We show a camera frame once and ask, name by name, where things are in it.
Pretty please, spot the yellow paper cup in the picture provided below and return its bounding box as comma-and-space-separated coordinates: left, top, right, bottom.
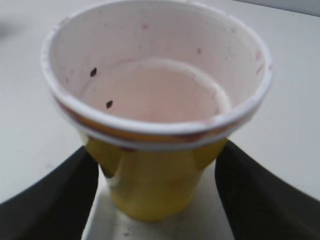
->
41, 0, 273, 222

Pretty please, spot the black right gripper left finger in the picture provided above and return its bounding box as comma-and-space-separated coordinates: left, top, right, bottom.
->
0, 147, 99, 240

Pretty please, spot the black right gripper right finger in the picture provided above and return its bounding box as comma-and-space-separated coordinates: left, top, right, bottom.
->
215, 140, 320, 240

